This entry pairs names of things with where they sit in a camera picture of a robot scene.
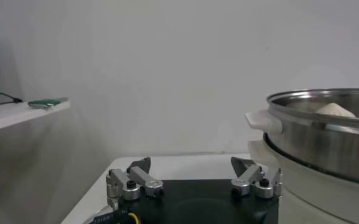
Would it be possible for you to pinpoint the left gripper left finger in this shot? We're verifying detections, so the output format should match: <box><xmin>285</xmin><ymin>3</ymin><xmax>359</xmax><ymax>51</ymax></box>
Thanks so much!
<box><xmin>105</xmin><ymin>156</ymin><xmax>165</xmax><ymax>211</ymax></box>

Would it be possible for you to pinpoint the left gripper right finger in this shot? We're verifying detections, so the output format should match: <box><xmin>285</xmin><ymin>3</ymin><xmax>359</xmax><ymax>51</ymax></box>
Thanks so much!
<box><xmin>230</xmin><ymin>156</ymin><xmax>283</xmax><ymax>200</ymax></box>

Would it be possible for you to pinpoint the white steamed baozi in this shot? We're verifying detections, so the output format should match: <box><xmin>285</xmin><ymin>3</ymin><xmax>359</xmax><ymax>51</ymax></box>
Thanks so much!
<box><xmin>315</xmin><ymin>102</ymin><xmax>357</xmax><ymax>118</ymax></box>

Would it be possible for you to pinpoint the stainless steel steamer basket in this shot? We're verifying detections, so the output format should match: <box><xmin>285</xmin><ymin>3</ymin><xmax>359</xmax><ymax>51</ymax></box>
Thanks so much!
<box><xmin>245</xmin><ymin>88</ymin><xmax>359</xmax><ymax>186</ymax></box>

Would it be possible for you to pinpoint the white electric cooker base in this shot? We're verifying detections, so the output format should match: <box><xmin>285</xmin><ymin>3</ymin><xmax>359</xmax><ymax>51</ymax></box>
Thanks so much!
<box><xmin>247</xmin><ymin>133</ymin><xmax>359</xmax><ymax>224</ymax></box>

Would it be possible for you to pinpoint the green flat device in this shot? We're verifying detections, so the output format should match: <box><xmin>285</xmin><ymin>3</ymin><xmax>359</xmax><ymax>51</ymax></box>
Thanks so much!
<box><xmin>27</xmin><ymin>97</ymin><xmax>69</xmax><ymax>110</ymax></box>

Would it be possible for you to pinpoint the white side table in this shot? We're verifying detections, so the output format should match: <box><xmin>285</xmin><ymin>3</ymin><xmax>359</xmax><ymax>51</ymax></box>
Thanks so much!
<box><xmin>0</xmin><ymin>100</ymin><xmax>72</xmax><ymax>135</ymax></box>

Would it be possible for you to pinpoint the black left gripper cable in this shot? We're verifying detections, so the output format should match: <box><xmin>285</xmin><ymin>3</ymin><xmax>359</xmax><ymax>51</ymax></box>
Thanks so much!
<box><xmin>89</xmin><ymin>209</ymin><xmax>142</xmax><ymax>224</ymax></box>

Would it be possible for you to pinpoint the black cable on side table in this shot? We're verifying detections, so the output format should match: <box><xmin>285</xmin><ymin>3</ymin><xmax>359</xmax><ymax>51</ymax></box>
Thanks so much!
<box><xmin>0</xmin><ymin>92</ymin><xmax>24</xmax><ymax>107</ymax></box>

